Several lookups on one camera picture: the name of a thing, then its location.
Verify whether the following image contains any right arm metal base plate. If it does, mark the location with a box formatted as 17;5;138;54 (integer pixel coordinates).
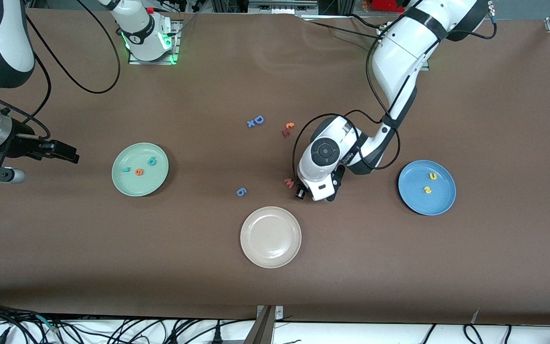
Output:
128;19;181;65

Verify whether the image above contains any beige plate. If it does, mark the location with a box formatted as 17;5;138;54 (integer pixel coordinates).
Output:
240;206;302;269

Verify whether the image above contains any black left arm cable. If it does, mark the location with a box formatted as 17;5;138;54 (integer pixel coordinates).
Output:
292;0;497;189

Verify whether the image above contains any grey metal table bracket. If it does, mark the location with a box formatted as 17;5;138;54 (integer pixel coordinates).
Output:
244;305;285;344

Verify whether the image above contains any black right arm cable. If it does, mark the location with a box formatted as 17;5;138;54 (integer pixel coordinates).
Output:
0;0;121;141

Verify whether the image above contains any black table cable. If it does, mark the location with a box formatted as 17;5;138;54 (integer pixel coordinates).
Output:
346;13;386;30
304;18;381;39

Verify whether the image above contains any red box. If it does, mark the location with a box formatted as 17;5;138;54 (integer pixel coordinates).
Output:
363;0;407;13

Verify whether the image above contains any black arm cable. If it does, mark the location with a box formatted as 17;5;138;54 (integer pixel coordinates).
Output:
0;0;121;141
292;0;497;189

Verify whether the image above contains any mint green plate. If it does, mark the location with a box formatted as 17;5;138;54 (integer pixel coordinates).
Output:
111;142;169;197

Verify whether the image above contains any teal tipped floor cable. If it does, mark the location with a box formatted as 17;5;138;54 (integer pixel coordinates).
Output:
34;314;61;333

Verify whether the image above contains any blue plate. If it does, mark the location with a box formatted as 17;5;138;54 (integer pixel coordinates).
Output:
398;160;457;216

